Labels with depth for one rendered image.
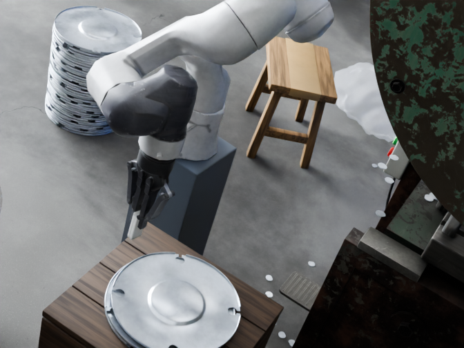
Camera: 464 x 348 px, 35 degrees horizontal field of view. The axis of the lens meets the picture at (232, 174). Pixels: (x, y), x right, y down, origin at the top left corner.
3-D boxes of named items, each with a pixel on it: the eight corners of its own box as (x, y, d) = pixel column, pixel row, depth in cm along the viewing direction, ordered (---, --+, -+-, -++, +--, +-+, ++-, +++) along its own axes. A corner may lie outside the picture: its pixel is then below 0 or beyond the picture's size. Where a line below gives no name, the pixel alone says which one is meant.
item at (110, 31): (50, 45, 235) (50, 43, 234) (58, 1, 256) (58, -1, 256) (141, 60, 241) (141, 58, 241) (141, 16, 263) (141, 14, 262)
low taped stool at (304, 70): (244, 105, 299) (267, 33, 278) (302, 117, 302) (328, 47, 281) (245, 159, 272) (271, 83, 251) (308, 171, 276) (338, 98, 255)
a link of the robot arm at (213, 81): (149, 100, 181) (168, 10, 166) (204, 83, 193) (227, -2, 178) (177, 126, 176) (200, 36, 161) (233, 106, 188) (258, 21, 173)
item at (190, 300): (240, 366, 156) (241, 364, 156) (102, 346, 152) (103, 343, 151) (239, 265, 178) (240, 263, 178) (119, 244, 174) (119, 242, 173)
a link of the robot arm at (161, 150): (163, 146, 142) (156, 168, 145) (208, 131, 151) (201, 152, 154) (121, 111, 147) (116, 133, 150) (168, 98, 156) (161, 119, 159)
